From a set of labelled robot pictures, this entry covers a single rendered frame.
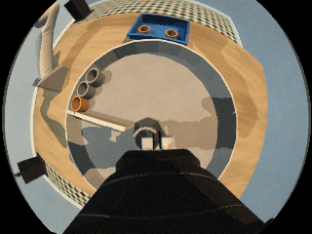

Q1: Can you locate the blue tray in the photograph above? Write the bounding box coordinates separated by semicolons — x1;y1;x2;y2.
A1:
127;14;190;46

